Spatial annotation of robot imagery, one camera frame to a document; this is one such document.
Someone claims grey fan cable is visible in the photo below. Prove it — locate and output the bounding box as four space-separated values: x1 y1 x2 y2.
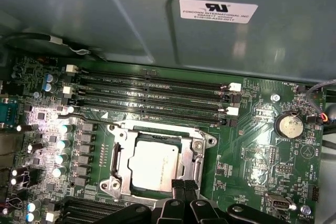
305 79 336 125

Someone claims internal USB port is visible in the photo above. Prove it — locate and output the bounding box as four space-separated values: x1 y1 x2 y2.
266 195 291 213

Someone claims black cable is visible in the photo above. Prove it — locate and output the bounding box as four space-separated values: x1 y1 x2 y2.
0 32 106 58

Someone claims silver coin battery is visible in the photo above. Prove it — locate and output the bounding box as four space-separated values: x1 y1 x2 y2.
274 111 305 140

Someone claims black open PC case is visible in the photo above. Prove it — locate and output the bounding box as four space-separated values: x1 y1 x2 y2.
0 0 336 224

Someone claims green motherboard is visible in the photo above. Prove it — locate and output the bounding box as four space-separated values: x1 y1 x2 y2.
0 56 331 224

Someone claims metal locking lever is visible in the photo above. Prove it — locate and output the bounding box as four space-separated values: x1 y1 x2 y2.
56 112 124 127

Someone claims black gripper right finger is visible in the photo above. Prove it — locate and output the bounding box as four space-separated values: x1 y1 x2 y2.
184 180 292 224

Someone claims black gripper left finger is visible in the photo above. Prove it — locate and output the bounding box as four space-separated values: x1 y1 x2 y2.
93 179 186 224

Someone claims silver CPU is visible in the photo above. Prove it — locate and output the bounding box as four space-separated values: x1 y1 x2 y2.
128 132 184 193

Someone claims white printed label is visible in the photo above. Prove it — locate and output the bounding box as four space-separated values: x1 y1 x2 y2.
179 0 258 25

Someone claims CPU socket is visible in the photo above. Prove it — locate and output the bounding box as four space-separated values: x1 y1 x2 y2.
99 119 218 204

